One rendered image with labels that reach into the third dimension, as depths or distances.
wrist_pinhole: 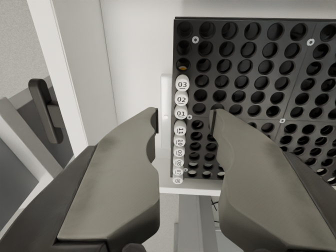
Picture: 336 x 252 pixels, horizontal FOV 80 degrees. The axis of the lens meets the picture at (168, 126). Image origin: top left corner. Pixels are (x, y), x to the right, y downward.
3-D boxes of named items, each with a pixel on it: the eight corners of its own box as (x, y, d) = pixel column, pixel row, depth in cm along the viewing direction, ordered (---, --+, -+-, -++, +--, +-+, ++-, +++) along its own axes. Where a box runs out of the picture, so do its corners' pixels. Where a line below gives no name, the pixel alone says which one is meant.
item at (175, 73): (170, 173, 26) (170, 177, 25) (173, 19, 17) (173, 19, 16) (184, 174, 26) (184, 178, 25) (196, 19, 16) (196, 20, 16)
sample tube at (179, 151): (174, 133, 26) (173, 157, 22) (174, 125, 25) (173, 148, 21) (184, 133, 26) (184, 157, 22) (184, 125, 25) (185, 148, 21)
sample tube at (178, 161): (174, 142, 27) (172, 166, 23) (174, 134, 26) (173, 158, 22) (183, 142, 27) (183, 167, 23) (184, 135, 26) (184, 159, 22)
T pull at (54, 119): (55, 139, 23) (49, 146, 22) (33, 76, 20) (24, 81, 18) (86, 140, 23) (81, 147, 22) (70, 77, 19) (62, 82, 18)
